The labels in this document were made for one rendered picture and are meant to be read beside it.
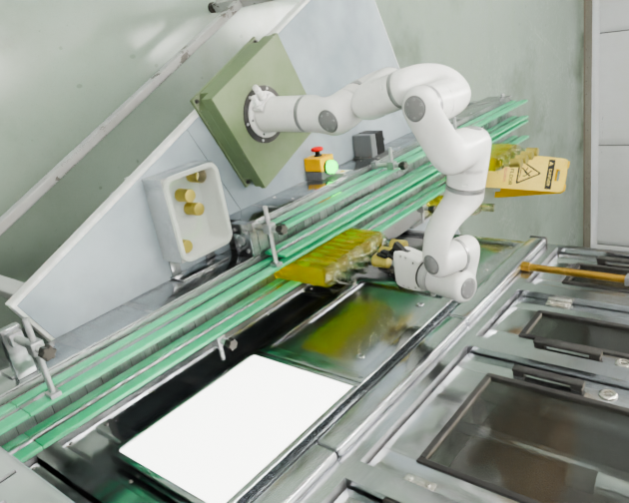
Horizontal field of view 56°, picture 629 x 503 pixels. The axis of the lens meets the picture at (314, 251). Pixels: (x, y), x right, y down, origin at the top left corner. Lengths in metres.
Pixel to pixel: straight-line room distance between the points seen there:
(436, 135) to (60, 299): 0.90
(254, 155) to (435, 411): 0.83
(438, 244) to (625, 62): 6.02
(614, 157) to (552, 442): 6.33
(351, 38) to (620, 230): 5.88
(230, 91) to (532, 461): 1.11
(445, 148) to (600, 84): 6.13
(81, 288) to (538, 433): 1.03
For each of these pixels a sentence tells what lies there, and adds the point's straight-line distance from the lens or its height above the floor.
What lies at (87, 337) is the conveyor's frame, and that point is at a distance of 1.41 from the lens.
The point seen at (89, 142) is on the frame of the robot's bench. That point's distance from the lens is 2.09.
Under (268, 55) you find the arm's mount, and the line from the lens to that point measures 1.70.
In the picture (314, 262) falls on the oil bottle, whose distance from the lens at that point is 1.58.
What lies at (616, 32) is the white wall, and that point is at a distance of 7.20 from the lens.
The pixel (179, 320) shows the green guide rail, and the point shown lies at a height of 0.95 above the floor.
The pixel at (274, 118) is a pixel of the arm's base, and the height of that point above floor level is 0.92.
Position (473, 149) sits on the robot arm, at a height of 1.50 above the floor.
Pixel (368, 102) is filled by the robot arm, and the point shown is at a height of 1.23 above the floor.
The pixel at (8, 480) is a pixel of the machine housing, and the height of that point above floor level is 1.41.
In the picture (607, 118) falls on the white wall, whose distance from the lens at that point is 7.34.
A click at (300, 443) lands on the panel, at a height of 1.32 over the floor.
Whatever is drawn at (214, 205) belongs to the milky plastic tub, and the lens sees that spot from 1.59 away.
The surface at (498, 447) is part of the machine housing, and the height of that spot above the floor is 1.63.
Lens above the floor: 2.02
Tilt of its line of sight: 39 degrees down
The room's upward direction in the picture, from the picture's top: 98 degrees clockwise
